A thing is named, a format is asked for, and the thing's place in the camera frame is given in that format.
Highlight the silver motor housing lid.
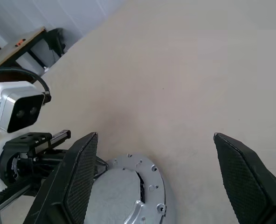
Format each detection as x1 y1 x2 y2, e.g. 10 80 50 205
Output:
84 168 145 224

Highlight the silver round metal base plate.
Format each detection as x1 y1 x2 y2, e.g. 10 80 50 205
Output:
83 153 167 224

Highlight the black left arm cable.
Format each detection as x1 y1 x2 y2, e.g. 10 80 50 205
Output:
0 67 52 103

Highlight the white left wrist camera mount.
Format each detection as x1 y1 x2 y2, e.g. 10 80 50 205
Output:
0 81 46 194

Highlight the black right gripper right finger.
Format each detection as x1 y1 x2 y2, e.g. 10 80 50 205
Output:
213 132 276 224

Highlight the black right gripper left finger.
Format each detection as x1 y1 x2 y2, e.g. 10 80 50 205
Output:
23 132 99 224

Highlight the wooden table with black frame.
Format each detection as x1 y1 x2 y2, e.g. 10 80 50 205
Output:
0 26 66 75

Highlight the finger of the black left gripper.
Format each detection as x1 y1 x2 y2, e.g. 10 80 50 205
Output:
94 155 109 180

